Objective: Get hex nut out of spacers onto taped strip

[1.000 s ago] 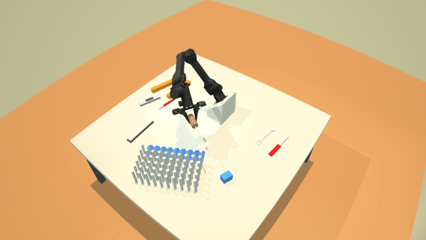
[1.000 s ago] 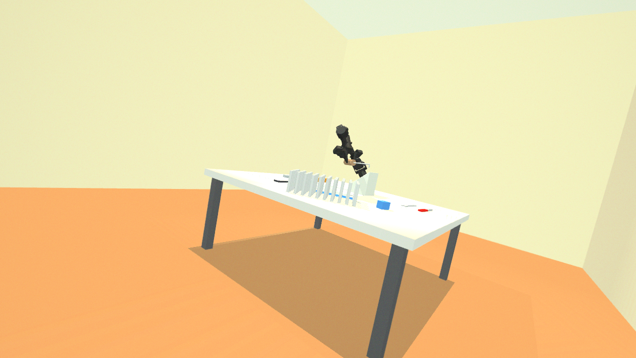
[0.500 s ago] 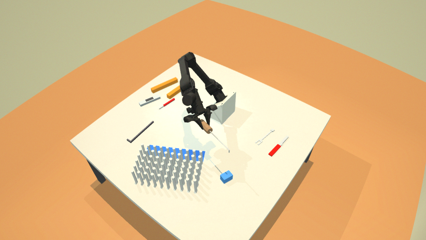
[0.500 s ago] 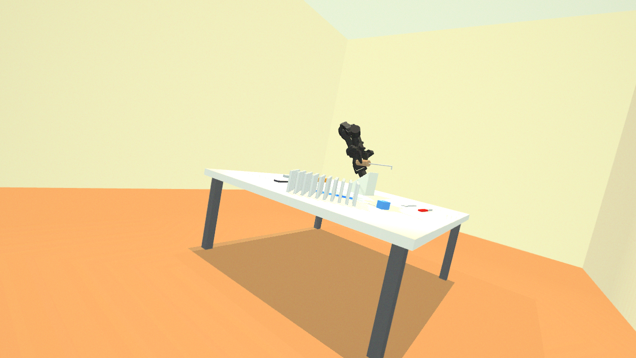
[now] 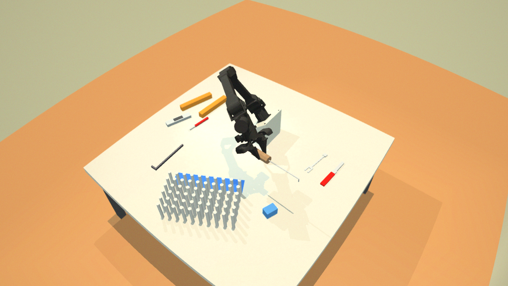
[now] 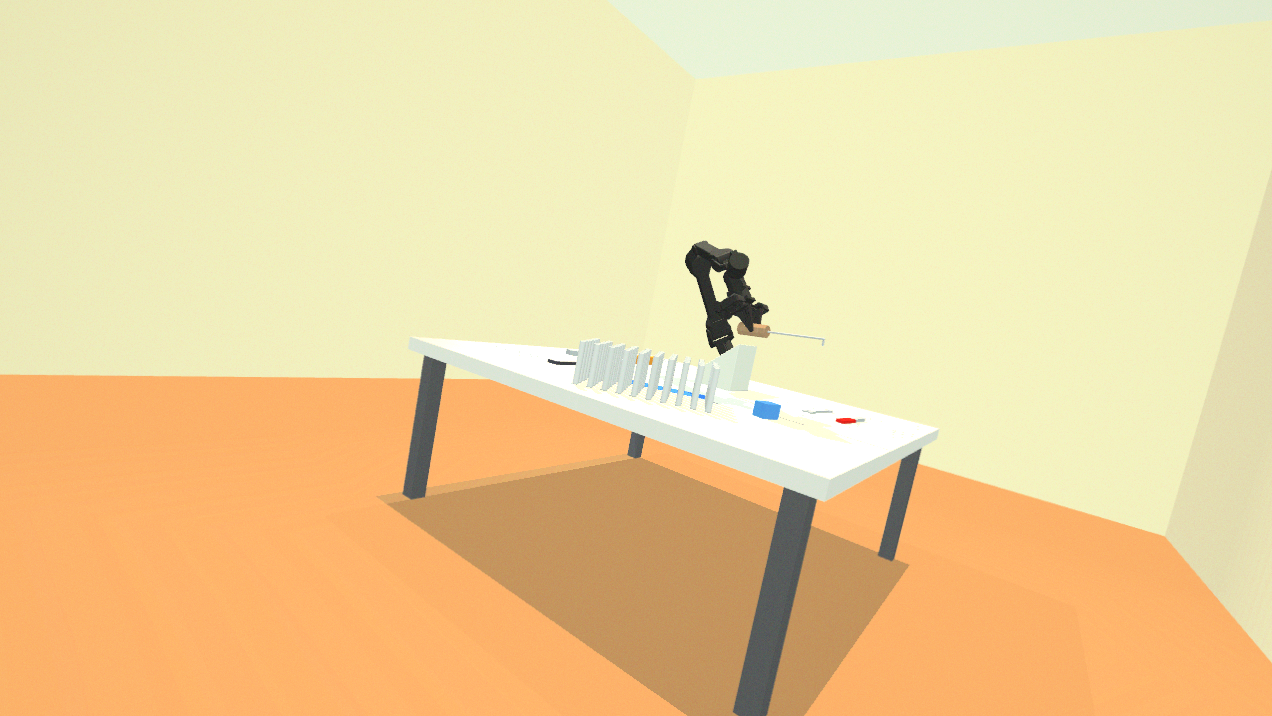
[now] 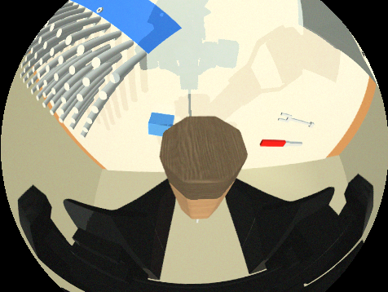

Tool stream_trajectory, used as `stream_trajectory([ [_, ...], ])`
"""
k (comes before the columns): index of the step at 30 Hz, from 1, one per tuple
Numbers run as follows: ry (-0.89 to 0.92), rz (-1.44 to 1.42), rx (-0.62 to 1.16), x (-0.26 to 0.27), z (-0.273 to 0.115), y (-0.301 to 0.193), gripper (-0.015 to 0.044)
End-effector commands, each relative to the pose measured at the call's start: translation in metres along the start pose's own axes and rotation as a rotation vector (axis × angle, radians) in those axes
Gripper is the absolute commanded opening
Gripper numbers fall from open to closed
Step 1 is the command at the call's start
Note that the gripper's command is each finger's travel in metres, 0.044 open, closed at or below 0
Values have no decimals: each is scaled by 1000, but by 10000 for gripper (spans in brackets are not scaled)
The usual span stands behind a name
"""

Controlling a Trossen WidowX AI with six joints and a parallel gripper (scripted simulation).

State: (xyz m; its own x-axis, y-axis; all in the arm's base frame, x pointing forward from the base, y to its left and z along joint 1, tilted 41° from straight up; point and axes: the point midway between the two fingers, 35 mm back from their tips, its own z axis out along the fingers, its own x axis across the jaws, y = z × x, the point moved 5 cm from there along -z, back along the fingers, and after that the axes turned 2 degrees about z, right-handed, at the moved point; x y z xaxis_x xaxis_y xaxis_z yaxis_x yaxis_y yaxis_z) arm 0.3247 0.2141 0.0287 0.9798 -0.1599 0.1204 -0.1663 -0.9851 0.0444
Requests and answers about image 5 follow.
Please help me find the blue cube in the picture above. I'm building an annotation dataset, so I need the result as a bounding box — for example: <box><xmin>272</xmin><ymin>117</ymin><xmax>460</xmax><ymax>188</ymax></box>
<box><xmin>262</xmin><ymin>203</ymin><xmax>278</xmax><ymax>219</ymax></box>

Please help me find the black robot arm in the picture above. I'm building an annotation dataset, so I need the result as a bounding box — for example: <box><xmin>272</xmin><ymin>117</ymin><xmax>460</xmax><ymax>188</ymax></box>
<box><xmin>217</xmin><ymin>66</ymin><xmax>271</xmax><ymax>143</ymax></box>

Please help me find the blue tape strip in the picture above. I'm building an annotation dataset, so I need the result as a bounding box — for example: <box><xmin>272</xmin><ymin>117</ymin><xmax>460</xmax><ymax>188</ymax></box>
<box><xmin>179</xmin><ymin>173</ymin><xmax>245</xmax><ymax>192</ymax></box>

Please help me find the orange rectangular bar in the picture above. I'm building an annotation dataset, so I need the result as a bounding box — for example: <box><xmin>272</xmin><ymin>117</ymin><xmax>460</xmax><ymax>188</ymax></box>
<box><xmin>199</xmin><ymin>95</ymin><xmax>227</xmax><ymax>118</ymax></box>
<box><xmin>180</xmin><ymin>92</ymin><xmax>212</xmax><ymax>111</ymax></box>

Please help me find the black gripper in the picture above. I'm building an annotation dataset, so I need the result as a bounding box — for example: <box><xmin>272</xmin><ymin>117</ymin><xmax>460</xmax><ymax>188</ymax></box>
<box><xmin>235</xmin><ymin>124</ymin><xmax>273</xmax><ymax>160</ymax></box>

